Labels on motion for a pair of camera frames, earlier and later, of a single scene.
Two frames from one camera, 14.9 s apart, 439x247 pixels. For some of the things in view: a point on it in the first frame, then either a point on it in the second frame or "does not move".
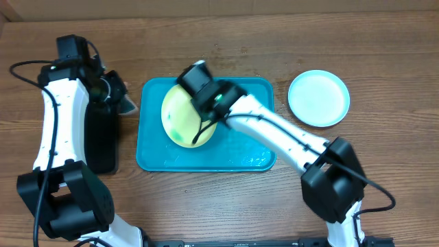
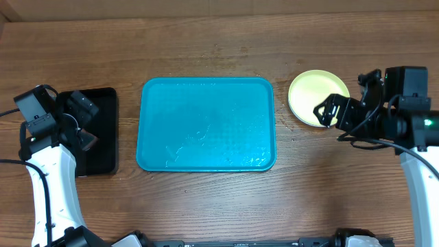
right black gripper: (202, 106) to (327, 110)
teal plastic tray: (228, 149) does not move
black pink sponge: (127, 106) to (87, 140)
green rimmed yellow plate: (181, 121) to (309, 90)
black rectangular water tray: (101, 136) does not move
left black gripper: (114, 77) to (82, 116)
